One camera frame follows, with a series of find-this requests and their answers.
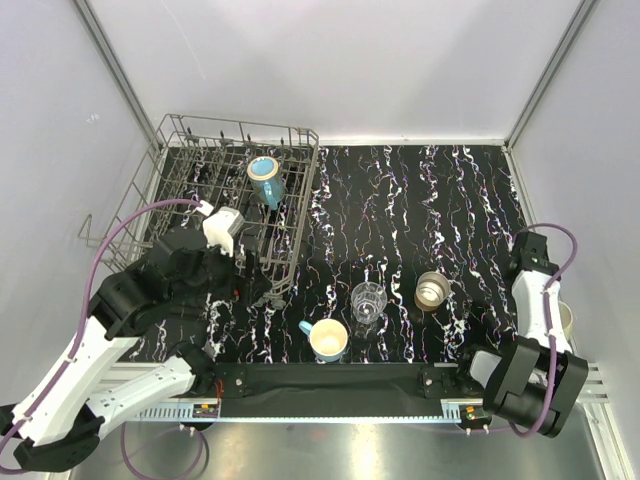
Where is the grey wire dish rack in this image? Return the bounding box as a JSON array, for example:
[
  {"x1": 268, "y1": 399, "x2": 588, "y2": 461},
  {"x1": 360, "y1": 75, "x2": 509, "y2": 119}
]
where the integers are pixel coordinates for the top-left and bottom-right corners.
[{"x1": 106, "y1": 113, "x2": 319, "y2": 310}]

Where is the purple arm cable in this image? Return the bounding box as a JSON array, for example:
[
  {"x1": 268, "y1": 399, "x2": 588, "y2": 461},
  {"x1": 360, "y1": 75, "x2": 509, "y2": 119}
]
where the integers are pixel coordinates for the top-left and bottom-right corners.
[
  {"x1": 504, "y1": 222, "x2": 580, "y2": 437},
  {"x1": 0, "y1": 198, "x2": 206, "y2": 474}
]

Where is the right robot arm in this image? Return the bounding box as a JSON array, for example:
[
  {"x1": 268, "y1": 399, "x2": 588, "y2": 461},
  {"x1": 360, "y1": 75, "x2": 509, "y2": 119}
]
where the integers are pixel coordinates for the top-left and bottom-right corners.
[{"x1": 452, "y1": 223, "x2": 589, "y2": 438}]

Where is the blue mug cream inside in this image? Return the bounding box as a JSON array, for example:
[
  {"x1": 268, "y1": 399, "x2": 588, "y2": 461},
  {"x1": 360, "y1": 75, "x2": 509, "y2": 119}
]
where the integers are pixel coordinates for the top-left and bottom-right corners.
[{"x1": 298, "y1": 318, "x2": 349, "y2": 363}]

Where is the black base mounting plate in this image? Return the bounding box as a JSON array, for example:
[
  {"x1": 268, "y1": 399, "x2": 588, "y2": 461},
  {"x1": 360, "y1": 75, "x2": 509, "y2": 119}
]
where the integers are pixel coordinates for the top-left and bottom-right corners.
[{"x1": 172, "y1": 362, "x2": 494, "y2": 419}]

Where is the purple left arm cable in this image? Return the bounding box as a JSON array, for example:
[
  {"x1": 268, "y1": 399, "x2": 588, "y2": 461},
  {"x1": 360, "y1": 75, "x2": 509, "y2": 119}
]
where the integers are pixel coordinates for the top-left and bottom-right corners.
[{"x1": 0, "y1": 198, "x2": 206, "y2": 474}]

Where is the blue butterfly mug orange inside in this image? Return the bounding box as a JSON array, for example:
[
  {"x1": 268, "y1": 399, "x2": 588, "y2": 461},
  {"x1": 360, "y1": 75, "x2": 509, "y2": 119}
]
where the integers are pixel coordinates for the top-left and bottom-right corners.
[{"x1": 247, "y1": 156, "x2": 285, "y2": 210}]

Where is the clear glass cup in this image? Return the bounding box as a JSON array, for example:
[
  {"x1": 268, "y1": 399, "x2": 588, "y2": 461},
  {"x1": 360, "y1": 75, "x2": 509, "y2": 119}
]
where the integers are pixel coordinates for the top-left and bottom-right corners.
[{"x1": 351, "y1": 282, "x2": 388, "y2": 325}]

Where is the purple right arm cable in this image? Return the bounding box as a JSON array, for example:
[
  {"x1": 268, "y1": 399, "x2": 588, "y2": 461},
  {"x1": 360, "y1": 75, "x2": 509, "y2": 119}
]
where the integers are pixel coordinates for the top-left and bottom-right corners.
[{"x1": 504, "y1": 222, "x2": 580, "y2": 437}]

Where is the brown metal cup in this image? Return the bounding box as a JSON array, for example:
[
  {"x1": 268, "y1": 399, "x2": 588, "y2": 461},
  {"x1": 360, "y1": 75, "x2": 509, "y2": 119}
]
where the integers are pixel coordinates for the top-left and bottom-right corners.
[{"x1": 414, "y1": 271, "x2": 451, "y2": 312}]

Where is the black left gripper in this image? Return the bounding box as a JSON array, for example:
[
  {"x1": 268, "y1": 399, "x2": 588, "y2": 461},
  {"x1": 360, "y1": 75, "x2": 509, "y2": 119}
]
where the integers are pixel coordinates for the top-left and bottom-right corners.
[{"x1": 170, "y1": 234, "x2": 273, "y2": 306}]

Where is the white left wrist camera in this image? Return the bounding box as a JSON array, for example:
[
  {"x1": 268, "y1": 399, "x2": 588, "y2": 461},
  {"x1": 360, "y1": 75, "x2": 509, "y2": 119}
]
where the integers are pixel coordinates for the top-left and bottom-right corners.
[{"x1": 196, "y1": 201, "x2": 244, "y2": 257}]

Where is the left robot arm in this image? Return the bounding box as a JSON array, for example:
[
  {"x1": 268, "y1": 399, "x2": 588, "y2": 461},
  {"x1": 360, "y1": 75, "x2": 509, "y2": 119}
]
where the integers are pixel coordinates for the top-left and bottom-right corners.
[{"x1": 1, "y1": 229, "x2": 272, "y2": 473}]

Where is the black marble pattern mat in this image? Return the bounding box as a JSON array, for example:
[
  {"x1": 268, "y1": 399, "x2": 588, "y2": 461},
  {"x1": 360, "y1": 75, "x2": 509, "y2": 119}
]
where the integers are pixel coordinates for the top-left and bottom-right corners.
[{"x1": 127, "y1": 144, "x2": 546, "y2": 365}]

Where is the white slotted cable duct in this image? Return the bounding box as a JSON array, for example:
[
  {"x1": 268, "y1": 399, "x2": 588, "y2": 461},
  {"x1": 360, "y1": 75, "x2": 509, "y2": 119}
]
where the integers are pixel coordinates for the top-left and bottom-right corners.
[{"x1": 133, "y1": 399, "x2": 221, "y2": 423}]

